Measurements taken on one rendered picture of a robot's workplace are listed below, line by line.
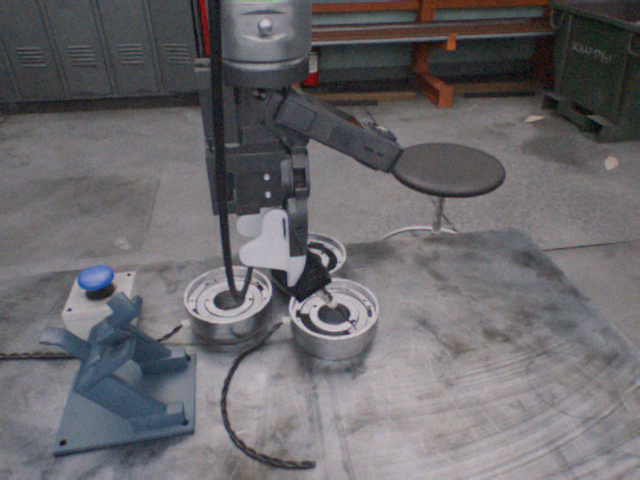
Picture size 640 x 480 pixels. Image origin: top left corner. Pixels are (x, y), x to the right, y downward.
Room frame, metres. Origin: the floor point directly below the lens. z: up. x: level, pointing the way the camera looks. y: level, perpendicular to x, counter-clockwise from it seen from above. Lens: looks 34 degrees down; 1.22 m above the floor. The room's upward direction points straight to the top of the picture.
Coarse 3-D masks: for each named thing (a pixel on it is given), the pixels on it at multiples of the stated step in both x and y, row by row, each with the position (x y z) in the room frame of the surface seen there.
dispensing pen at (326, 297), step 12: (312, 264) 0.38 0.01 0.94; (276, 276) 0.38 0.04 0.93; (300, 276) 0.38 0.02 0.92; (312, 276) 0.38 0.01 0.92; (324, 276) 0.38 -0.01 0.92; (288, 288) 0.38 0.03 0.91; (300, 288) 0.38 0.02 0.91; (312, 288) 0.38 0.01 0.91; (324, 288) 0.40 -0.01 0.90; (300, 300) 0.38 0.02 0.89; (324, 300) 0.39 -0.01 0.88
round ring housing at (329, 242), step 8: (312, 240) 0.58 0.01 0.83; (320, 240) 0.58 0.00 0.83; (328, 240) 0.58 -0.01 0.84; (336, 240) 0.57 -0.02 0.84; (328, 248) 0.56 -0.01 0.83; (336, 248) 0.56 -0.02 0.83; (320, 256) 0.55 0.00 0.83; (344, 256) 0.53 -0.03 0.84; (344, 264) 0.52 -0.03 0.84; (336, 272) 0.50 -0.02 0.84; (344, 272) 0.52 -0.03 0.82; (280, 288) 0.51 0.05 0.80
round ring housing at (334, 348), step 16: (336, 288) 0.48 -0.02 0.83; (352, 288) 0.47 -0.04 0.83; (320, 304) 0.45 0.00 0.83; (352, 304) 0.45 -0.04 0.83; (368, 304) 0.45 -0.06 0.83; (320, 320) 0.42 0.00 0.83; (352, 320) 0.42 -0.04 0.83; (368, 320) 0.42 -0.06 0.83; (304, 336) 0.39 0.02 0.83; (320, 336) 0.38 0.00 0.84; (352, 336) 0.38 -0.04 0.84; (368, 336) 0.39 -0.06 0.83; (320, 352) 0.38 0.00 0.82; (336, 352) 0.38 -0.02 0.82; (352, 352) 0.38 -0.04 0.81
